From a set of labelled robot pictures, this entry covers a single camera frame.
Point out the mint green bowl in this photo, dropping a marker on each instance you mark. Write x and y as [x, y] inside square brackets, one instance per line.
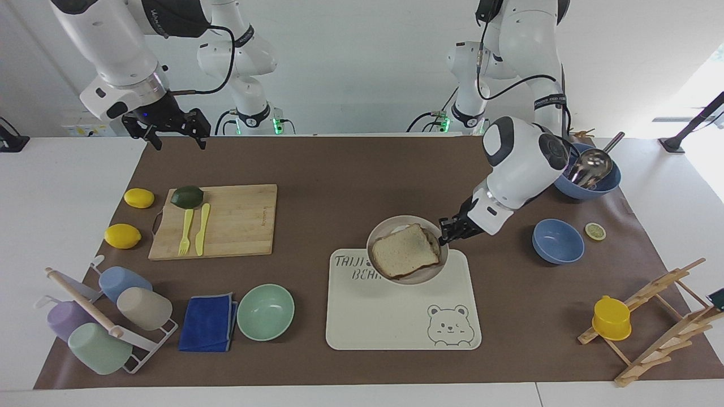
[266, 312]

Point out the yellow lemon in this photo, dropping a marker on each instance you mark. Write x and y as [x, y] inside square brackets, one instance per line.
[139, 198]
[122, 236]

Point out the white cup rack wooden rod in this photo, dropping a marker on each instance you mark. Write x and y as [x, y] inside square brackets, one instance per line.
[85, 302]

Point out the yellow-green plastic fork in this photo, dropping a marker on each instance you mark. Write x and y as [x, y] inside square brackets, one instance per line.
[186, 229]

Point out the green avocado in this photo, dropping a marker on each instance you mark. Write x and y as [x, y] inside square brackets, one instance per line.
[187, 196]

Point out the cream tray with bear print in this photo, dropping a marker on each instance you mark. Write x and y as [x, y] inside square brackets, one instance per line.
[384, 316]

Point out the yellow cup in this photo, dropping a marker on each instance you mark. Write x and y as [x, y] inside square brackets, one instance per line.
[611, 317]

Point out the black stand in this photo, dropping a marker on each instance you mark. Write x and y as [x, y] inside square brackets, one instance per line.
[693, 121]
[11, 140]

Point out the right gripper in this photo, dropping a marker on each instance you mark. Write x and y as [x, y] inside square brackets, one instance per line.
[158, 110]

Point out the slice of toast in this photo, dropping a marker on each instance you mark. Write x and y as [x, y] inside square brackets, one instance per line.
[404, 251]

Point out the bamboo cutting board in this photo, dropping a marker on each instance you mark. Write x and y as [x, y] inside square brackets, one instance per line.
[240, 223]

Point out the mint green cup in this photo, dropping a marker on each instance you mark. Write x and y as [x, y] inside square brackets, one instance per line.
[97, 349]

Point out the large blue bowl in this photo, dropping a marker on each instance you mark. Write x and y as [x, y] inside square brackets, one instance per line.
[588, 191]

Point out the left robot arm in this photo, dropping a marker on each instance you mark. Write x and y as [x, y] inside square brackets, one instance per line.
[526, 161]

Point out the yellow-green plastic knife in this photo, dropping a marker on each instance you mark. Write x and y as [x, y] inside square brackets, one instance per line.
[202, 229]

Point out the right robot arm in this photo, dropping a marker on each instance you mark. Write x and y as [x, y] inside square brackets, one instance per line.
[107, 34]

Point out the beige cup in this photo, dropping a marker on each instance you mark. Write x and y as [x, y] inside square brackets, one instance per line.
[146, 308]

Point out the small blue bowl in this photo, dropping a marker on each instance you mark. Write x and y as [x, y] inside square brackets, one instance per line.
[557, 242]

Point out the metal ladle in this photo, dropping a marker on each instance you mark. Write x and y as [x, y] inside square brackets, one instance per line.
[591, 167]

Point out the blue cup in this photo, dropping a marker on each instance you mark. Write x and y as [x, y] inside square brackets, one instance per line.
[120, 281]

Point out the wooden drying rack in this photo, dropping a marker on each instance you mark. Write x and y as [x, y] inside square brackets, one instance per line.
[662, 339]

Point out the beige round plate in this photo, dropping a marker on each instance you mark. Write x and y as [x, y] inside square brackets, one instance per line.
[382, 233]

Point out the purple cup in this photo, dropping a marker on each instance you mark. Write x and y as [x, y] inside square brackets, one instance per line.
[65, 319]

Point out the blue folded cloth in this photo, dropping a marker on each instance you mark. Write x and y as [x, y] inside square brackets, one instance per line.
[207, 323]

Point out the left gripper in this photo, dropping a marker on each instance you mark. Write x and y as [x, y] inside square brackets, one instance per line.
[466, 219]

